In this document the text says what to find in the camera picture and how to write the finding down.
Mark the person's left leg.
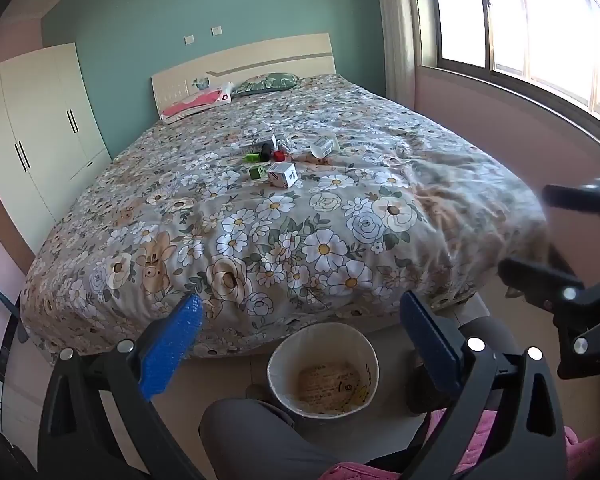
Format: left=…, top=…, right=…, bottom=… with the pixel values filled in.
left=199, top=399, right=381, bottom=480

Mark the bed with floral duvet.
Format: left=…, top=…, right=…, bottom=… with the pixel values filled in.
left=20, top=74, right=553, bottom=361

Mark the white paper cup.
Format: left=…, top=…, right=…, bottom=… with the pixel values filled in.
left=310, top=135, right=338, bottom=159

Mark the white printed cube box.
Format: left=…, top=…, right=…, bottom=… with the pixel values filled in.
left=267, top=162, right=299, bottom=189

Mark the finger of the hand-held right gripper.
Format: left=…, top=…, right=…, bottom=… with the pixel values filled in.
left=499, top=249, right=600, bottom=381
left=543, top=177, right=600, bottom=222

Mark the green floral pillow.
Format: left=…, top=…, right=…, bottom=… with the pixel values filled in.
left=231, top=72, right=301, bottom=97

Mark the window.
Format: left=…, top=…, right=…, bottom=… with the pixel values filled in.
left=410, top=0, right=600, bottom=136

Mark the white waste bin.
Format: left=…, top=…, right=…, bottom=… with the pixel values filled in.
left=266, top=322, right=381, bottom=418

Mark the white wardrobe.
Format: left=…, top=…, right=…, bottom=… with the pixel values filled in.
left=0, top=42, right=112, bottom=256

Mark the pink quilted jacket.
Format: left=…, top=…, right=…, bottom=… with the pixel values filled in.
left=320, top=407, right=600, bottom=480

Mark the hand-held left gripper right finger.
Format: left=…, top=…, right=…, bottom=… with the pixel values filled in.
left=399, top=290, right=568, bottom=480

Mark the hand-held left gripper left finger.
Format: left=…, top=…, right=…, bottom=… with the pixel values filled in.
left=37, top=292, right=211, bottom=480

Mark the cream wooden bed headboard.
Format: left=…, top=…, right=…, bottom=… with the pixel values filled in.
left=151, top=33, right=337, bottom=121

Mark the pink and white pillow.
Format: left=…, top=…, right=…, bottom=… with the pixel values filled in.
left=160, top=81, right=232, bottom=123

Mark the white curtain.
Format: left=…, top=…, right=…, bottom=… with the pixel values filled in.
left=372, top=0, right=417, bottom=111

